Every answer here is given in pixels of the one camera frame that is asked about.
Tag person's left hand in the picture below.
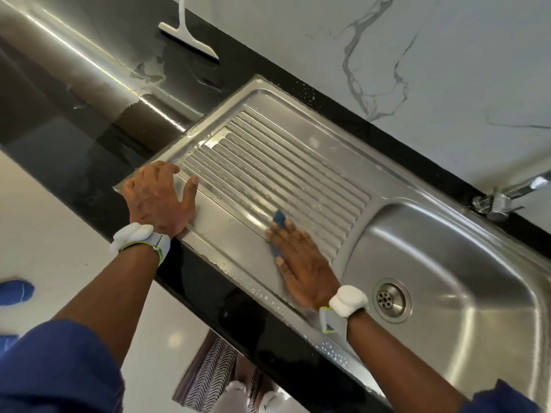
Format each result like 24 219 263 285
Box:
117 161 200 238

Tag person's right hand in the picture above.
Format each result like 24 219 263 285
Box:
265 221 341 312

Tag blue cloth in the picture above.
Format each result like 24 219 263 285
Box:
269 211 288 259

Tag stainless steel sink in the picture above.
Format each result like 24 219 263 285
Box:
116 75 551 413

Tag blue white squeegee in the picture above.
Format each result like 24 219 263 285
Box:
157 0 220 62

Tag chrome faucet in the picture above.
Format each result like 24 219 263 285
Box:
472 170 551 223

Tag person's left forearm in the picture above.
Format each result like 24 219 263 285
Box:
53 245 160 367

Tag person's right forearm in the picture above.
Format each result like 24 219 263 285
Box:
346 314 466 413

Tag white left wrist tracker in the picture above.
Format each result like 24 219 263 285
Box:
109 223 172 266

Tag metal drain strainer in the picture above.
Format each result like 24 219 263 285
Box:
372 279 413 324

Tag white trousers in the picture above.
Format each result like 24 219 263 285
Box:
211 380 294 413

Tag striped floor mat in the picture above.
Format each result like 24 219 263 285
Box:
172 329 251 412

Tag blue shoe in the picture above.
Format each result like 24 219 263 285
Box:
0 279 36 306

